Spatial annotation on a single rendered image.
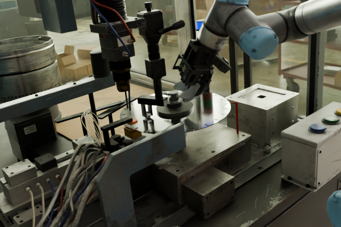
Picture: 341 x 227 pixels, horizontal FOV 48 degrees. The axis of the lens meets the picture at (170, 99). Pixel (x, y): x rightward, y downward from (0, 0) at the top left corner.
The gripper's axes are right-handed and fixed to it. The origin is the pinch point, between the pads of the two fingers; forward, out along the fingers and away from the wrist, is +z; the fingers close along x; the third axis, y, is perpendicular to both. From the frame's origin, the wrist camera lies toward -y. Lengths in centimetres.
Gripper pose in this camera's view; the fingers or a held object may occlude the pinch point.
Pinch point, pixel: (187, 98)
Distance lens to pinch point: 111.8
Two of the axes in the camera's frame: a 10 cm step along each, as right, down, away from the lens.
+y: -8.0, 1.0, -5.9
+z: -3.5, 7.2, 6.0
